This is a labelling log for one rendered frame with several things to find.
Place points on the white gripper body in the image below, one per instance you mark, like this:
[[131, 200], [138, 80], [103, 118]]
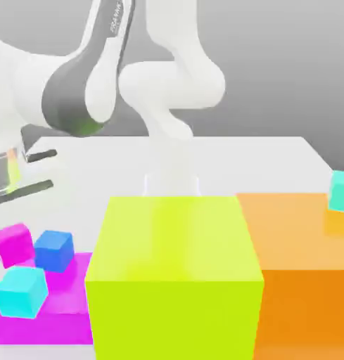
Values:
[[25, 192]]

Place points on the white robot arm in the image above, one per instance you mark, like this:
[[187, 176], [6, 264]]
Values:
[[171, 84]]

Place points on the small magenta cube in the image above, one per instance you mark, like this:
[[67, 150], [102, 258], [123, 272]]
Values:
[[14, 244]]

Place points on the large orange box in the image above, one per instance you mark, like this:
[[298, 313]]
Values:
[[301, 281]]

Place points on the small orange cube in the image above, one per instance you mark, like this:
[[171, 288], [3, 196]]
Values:
[[339, 223]]

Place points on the small cyan cube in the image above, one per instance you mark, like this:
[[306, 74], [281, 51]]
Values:
[[19, 292]]

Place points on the small blue cube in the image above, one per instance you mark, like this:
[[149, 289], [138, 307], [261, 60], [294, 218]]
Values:
[[53, 251]]

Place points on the large magenta box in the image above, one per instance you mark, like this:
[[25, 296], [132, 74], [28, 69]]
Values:
[[47, 326]]

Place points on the large yellow-green box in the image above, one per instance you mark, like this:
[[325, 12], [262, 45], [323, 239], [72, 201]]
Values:
[[174, 281]]

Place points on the small turquoise cube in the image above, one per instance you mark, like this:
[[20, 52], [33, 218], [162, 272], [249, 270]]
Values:
[[342, 191]]

